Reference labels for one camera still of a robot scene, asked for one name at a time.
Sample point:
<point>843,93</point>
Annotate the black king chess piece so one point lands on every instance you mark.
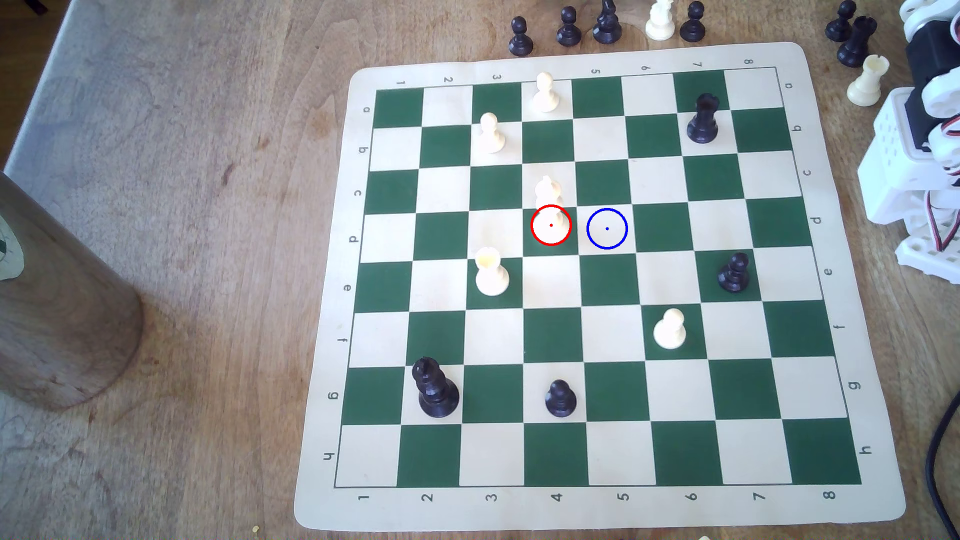
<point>437,394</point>

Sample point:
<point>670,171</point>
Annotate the black rook chess piece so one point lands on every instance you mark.
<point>855,49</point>
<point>703,124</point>

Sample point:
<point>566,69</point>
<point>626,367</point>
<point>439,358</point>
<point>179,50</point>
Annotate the white paper label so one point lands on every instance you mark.
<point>9,262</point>

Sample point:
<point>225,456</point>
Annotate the tall black chess piece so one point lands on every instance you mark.
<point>607,28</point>

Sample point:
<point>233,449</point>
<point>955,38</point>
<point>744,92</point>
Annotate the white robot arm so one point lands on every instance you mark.
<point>892,172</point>

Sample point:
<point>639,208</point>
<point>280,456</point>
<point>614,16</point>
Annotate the white knight chess piece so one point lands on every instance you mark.
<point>660,26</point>

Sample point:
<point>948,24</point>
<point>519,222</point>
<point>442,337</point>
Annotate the green and white chessboard mat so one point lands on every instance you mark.
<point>615,390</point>

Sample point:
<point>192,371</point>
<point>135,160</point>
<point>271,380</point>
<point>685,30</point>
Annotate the black pawn chess piece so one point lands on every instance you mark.
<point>692,28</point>
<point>520,41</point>
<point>733,277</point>
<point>840,28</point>
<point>568,31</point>
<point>561,401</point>

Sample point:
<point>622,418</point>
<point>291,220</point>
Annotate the brown wooden cylinder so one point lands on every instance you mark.
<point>67,322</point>

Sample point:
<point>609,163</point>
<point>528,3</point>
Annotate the tall white chess piece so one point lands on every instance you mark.
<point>550,196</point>

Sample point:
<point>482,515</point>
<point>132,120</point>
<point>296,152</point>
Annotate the white pawn chess piece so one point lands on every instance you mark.
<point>545,97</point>
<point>491,135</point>
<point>670,334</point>

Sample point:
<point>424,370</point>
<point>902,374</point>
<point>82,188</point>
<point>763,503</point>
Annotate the white rook chess piece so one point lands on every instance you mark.
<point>491,277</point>
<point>866,86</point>

